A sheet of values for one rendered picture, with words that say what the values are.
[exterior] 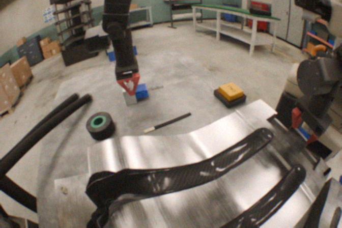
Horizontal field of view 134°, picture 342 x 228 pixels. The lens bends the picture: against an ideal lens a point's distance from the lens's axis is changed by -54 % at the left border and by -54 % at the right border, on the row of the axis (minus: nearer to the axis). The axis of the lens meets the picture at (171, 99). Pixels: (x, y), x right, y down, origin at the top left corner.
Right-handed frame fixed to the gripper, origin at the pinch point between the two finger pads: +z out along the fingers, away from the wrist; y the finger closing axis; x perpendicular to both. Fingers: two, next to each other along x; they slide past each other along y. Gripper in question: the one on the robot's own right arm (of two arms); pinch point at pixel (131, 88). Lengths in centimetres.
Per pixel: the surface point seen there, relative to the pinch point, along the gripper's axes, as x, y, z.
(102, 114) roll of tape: -9.6, 8.7, 0.9
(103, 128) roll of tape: -8.8, 14.3, 0.8
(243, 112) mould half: 22.1, 25.0, -5.5
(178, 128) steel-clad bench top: 10.3, 16.9, 3.9
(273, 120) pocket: 29.7, 28.9, -3.8
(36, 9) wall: -383, -568, -126
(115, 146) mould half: -2.6, 28.6, -9.5
